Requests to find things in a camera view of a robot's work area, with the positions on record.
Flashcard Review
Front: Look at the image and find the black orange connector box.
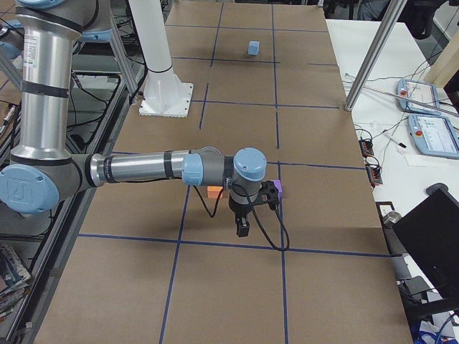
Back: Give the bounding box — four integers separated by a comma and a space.
365, 164, 383, 186
359, 138, 374, 157

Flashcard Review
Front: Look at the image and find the light blue foam block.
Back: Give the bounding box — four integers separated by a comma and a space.
247, 40, 260, 56

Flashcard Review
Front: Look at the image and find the lower teach pendant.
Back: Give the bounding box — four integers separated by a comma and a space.
407, 114, 458, 160

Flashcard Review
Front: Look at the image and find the stack of magazines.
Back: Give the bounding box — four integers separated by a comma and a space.
1, 243, 32, 321

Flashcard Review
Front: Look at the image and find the upper teach pendant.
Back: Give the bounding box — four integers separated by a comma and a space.
397, 79, 440, 115

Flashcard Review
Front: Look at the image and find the black marker pen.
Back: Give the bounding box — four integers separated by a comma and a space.
384, 132, 407, 148

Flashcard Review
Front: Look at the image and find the steel cup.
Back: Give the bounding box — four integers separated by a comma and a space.
382, 211, 402, 229

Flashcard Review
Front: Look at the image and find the lower black orange connector box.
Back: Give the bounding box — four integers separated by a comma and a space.
365, 164, 383, 186

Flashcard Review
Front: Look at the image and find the black braided cable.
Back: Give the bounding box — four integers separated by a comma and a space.
191, 183, 290, 251

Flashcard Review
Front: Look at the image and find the thin metal rod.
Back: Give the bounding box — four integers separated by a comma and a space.
363, 85, 458, 117

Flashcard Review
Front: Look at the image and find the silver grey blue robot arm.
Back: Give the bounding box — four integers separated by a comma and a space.
1, 1, 267, 237

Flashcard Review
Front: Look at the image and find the orange foam block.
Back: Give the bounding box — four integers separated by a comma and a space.
207, 186, 224, 199

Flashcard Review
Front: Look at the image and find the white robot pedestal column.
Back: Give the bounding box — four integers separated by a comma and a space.
129, 0, 194, 118

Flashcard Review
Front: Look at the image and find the upper black orange connector box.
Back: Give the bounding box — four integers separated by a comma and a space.
359, 138, 374, 157

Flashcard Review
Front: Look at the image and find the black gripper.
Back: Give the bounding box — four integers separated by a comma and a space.
229, 188, 252, 237

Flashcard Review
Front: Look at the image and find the teach pendant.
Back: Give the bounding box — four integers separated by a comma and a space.
397, 79, 440, 115
407, 114, 458, 160

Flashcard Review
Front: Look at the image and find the black monitor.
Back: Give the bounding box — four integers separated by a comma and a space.
393, 189, 458, 298

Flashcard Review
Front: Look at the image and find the aluminium frame post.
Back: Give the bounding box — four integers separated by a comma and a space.
344, 0, 407, 111

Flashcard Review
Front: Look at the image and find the purple foam block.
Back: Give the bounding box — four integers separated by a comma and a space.
272, 179, 283, 200

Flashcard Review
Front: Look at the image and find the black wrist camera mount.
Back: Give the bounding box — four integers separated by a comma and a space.
257, 181, 280, 211

